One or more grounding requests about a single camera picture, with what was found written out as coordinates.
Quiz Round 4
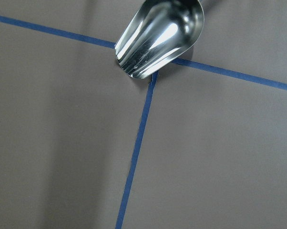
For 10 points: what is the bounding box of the metal scoop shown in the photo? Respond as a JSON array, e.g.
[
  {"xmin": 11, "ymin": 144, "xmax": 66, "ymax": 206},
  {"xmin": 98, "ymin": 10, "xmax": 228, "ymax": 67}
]
[{"xmin": 114, "ymin": 0, "xmax": 218, "ymax": 79}]

